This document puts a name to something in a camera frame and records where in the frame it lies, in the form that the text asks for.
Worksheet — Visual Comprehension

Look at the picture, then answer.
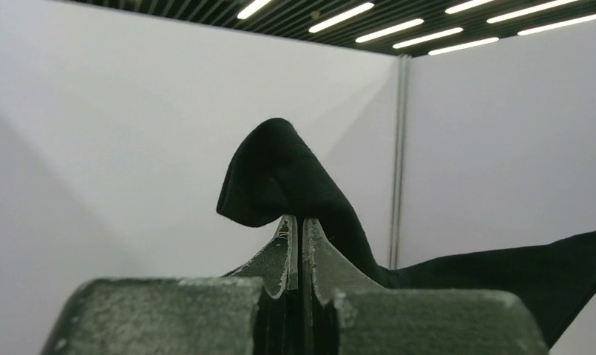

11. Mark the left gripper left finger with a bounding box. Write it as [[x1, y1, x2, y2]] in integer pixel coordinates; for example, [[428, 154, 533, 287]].
[[41, 215, 298, 354]]

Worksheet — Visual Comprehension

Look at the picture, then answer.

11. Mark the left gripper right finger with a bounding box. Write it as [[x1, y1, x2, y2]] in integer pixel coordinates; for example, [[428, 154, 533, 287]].
[[302, 219, 549, 354]]

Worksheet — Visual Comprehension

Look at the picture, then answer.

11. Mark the black t shirt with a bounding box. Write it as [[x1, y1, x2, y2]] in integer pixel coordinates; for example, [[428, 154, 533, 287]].
[[217, 118, 596, 346]]

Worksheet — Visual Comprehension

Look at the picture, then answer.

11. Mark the right aluminium corner post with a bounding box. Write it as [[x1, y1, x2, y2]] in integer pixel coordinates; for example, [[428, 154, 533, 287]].
[[388, 55, 412, 268]]

